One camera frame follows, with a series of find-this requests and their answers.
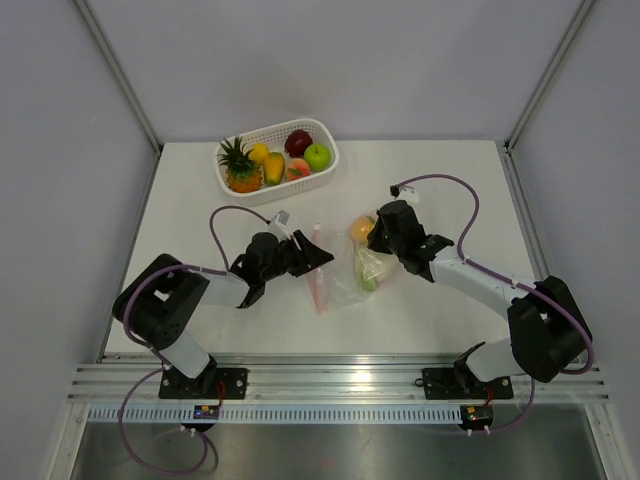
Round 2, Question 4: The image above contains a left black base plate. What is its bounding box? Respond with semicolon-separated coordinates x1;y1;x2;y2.
158;367;249;400

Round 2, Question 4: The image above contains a left aluminium frame post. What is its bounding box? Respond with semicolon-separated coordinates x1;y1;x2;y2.
71;0;164;158

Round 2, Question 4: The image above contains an aluminium frame post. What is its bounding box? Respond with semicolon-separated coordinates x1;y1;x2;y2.
71;0;164;158
504;0;599;156

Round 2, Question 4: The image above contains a right aluminium frame post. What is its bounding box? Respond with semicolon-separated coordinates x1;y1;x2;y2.
504;0;599;156

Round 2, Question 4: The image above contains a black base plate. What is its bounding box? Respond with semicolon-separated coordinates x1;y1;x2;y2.
414;367;514;400
158;367;249;400

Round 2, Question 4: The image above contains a white slotted cable duct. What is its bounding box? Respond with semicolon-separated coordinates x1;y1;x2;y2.
88;404;462;425

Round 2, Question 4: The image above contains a fake yellow lemon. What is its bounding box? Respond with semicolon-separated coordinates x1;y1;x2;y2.
249;143;270;165

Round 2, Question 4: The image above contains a fake green apple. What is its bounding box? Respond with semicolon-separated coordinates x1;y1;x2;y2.
303;143;331;173

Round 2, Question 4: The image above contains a fake round orange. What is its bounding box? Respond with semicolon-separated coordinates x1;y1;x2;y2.
349;215;376;245

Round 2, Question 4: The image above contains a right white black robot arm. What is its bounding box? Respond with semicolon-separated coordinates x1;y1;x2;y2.
368;200;593;397

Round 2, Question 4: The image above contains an aluminium mounting rail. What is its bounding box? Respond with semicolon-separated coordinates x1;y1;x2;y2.
69;352;611;404

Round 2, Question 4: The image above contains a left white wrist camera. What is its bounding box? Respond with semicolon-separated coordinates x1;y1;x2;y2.
268;210;290;241

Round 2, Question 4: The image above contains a fake orange pineapple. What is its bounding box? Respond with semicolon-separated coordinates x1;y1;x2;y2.
217;136;262;194

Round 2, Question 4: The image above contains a fake yellow mango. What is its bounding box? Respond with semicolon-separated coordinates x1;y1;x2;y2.
263;152;286;187

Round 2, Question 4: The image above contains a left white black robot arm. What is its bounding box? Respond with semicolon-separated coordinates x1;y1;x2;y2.
112;230;334;400

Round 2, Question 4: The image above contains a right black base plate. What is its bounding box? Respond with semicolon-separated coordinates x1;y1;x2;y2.
414;367;514;400

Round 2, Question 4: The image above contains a clear zip top bag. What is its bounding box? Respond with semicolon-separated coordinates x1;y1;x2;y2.
306;211;384;315

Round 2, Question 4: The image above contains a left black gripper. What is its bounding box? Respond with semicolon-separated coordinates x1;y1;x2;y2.
261;230;333;283

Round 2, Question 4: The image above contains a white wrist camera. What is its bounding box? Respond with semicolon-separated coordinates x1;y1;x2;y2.
389;185;419;204
268;210;290;241

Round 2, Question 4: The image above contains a fake purple fruit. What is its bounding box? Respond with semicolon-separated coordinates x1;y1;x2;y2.
285;129;313;158

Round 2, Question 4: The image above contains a fake pink peach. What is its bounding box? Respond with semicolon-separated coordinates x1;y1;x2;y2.
285;158;312;181

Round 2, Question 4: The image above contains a white perforated plastic basket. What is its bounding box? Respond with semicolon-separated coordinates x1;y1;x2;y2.
213;118;340;206

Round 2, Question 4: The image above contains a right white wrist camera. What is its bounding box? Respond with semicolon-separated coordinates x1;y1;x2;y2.
389;185;419;204

